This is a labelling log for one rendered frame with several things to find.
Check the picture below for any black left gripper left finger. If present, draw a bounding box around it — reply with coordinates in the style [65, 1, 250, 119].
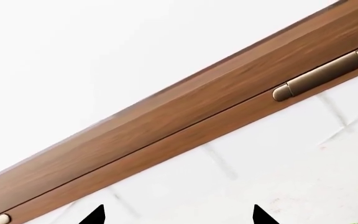
[78, 203, 106, 224]

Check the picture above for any long bronze cabinet handle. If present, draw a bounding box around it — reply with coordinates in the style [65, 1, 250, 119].
[272, 46, 358, 103]

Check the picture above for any brown wooden cabinet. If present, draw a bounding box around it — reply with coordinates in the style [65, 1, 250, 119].
[0, 0, 358, 224]

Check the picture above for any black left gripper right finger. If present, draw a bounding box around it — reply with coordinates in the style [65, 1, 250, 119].
[253, 203, 280, 224]

